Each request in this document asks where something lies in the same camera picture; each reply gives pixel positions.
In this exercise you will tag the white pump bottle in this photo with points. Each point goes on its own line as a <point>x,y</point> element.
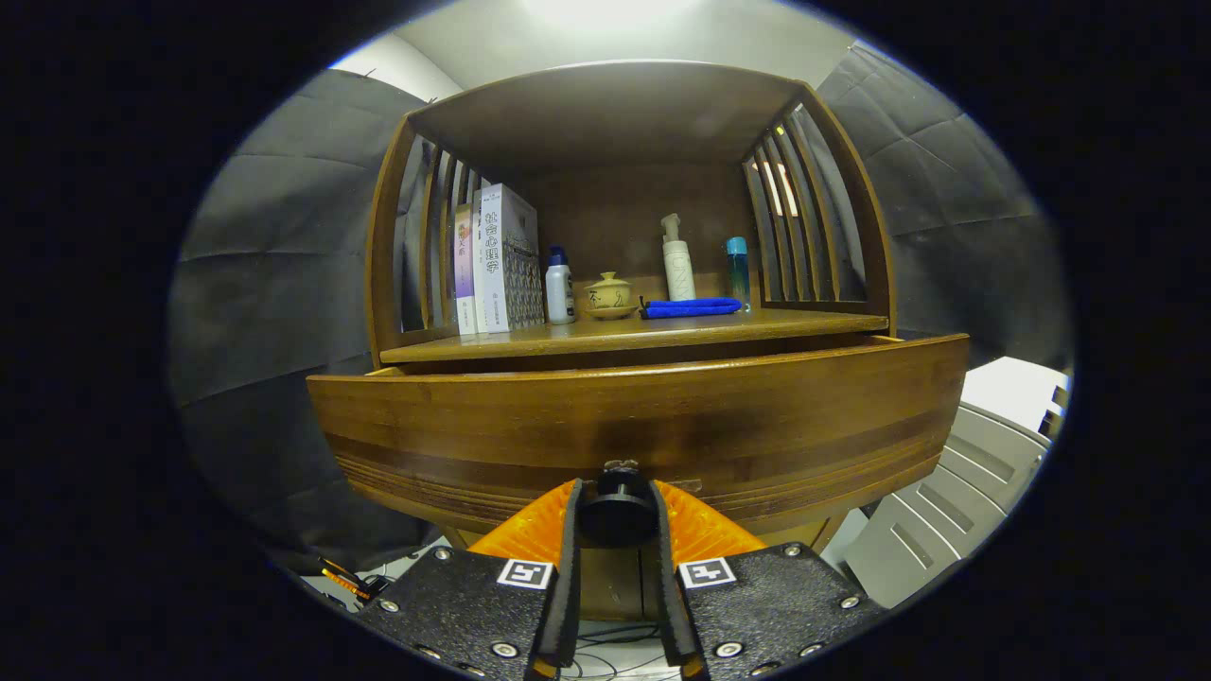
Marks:
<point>677,270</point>

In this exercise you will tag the thin purple book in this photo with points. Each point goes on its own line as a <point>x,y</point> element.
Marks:
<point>464,270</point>

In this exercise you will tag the wooden countertop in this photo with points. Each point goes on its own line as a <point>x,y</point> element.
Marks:
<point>662,333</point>

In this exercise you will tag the ceiling light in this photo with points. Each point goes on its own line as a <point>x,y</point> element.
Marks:
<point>615,9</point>

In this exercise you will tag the blue folded cloth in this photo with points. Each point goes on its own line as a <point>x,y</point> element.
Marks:
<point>691,307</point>

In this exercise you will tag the clear blue bottle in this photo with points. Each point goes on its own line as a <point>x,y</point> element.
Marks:
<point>737,274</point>

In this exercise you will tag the orange black tool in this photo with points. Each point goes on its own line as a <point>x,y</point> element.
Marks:
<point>345,579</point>

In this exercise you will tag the wooden drawer with black knob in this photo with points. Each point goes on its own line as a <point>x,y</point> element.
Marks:
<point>615,416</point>

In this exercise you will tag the wooden cabinet door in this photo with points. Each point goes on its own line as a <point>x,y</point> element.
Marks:
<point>610,582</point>

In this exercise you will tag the brown wooden cabinet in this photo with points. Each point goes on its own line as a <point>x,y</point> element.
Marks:
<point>605,113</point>

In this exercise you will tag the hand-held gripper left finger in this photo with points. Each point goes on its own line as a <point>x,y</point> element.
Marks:
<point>568,577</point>

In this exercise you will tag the yellow lidded teacup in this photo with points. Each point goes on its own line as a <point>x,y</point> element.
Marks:
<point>610,295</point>

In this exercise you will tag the thick white book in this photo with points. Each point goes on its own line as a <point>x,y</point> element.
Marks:
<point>506,255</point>

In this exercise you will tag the white grey drawer unit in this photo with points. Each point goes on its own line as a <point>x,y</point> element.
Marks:
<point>956,492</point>

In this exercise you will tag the white bottle with blue cap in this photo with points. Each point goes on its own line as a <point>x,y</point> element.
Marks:
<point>559,293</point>

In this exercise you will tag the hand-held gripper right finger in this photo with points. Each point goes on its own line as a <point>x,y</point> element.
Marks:
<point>667,577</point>

